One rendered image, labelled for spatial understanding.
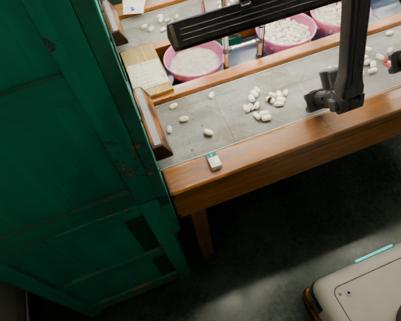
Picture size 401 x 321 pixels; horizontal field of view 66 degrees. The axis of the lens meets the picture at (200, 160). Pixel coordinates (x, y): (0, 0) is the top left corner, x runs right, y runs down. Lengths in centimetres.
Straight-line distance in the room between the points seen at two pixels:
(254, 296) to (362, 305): 48
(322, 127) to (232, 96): 36
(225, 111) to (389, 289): 93
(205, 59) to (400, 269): 118
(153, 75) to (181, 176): 50
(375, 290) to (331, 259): 35
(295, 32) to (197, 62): 47
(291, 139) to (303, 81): 32
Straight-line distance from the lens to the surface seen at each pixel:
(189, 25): 98
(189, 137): 112
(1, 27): 54
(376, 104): 127
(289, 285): 167
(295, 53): 142
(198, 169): 101
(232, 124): 115
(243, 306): 163
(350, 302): 142
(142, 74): 136
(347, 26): 87
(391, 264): 152
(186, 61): 145
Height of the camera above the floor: 161
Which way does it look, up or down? 55 degrees down
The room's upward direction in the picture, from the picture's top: 9 degrees counter-clockwise
